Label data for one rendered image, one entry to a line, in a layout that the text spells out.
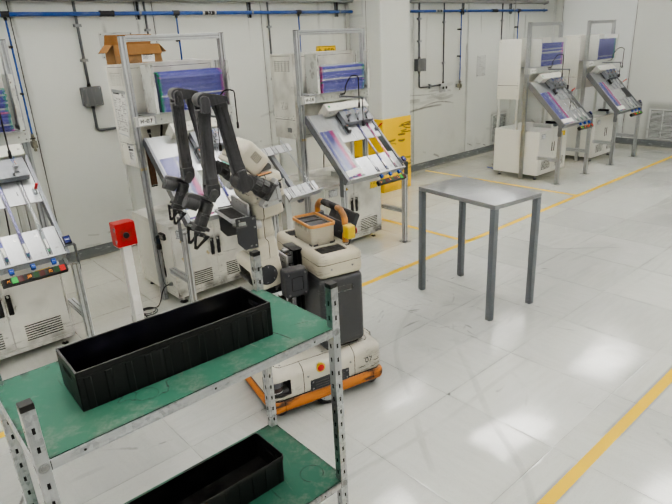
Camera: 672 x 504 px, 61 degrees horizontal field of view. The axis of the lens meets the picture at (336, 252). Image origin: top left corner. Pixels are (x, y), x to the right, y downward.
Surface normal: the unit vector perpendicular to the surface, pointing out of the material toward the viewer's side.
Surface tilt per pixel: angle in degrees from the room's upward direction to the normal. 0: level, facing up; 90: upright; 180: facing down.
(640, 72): 90
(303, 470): 0
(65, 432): 0
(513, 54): 90
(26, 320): 90
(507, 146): 90
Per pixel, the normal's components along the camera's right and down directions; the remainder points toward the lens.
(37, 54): 0.66, 0.23
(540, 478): -0.05, -0.94
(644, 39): -0.75, 0.26
